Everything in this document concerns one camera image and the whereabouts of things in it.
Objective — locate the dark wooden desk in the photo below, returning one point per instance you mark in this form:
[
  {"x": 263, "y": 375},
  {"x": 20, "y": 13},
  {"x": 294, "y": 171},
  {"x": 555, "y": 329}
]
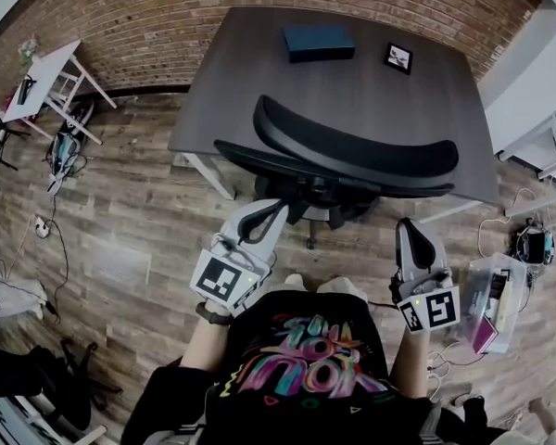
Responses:
[{"x": 333, "y": 86}]

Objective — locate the white frame table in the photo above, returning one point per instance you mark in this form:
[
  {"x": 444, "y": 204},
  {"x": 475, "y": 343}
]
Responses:
[{"x": 41, "y": 77}]

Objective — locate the person in black printed shirt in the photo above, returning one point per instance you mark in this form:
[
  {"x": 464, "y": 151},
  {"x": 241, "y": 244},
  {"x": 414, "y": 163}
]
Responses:
[{"x": 306, "y": 308}]

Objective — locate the black office chair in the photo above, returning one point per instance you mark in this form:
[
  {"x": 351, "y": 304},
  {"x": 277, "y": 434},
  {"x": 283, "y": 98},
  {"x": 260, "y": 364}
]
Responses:
[{"x": 352, "y": 151}]

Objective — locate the white power strip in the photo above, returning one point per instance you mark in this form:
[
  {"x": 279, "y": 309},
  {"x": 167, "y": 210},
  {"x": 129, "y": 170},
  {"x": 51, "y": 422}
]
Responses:
[{"x": 41, "y": 227}]

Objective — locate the person's white shoe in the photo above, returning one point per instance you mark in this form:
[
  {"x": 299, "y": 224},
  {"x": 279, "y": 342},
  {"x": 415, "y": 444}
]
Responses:
[
  {"x": 294, "y": 283},
  {"x": 343, "y": 288}
]

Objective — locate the black flat item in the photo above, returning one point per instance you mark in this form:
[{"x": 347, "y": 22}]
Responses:
[{"x": 25, "y": 91}]

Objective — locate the person's left forearm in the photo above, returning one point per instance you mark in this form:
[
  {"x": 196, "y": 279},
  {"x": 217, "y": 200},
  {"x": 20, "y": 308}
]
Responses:
[{"x": 204, "y": 346}]

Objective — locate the white cloth bundle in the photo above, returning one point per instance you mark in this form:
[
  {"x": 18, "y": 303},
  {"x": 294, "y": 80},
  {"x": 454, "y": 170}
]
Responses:
[{"x": 14, "y": 295}]

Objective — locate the black wristband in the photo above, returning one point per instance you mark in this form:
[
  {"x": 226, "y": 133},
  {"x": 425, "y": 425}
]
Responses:
[{"x": 213, "y": 315}]

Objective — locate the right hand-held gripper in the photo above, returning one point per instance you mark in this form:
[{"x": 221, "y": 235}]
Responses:
[{"x": 438, "y": 311}]

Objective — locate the person's left white shoe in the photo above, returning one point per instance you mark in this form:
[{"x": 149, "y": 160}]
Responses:
[{"x": 294, "y": 283}]

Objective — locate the person's right white shoe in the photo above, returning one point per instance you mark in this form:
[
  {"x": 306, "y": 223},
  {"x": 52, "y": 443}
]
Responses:
[{"x": 343, "y": 288}]

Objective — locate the black framed picture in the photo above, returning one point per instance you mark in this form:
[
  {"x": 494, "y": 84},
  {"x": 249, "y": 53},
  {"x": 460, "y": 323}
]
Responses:
[{"x": 397, "y": 57}]

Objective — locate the clear plastic storage box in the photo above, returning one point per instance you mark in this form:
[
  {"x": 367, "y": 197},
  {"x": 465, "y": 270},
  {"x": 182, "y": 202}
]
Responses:
[{"x": 505, "y": 271}]

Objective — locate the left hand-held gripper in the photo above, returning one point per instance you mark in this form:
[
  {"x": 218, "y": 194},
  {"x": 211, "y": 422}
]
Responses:
[{"x": 224, "y": 278}]

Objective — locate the person's right forearm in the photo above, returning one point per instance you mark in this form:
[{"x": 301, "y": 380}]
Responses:
[{"x": 414, "y": 364}]

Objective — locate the teal black appliance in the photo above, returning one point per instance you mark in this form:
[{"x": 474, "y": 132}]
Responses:
[{"x": 67, "y": 151}]

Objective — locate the dark blue box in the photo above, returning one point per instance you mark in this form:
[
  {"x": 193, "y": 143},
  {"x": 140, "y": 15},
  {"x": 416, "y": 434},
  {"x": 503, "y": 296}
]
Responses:
[{"x": 319, "y": 43}]

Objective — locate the black swivel chair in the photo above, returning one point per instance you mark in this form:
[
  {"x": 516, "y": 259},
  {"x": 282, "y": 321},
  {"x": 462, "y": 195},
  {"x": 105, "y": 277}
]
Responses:
[{"x": 51, "y": 373}]

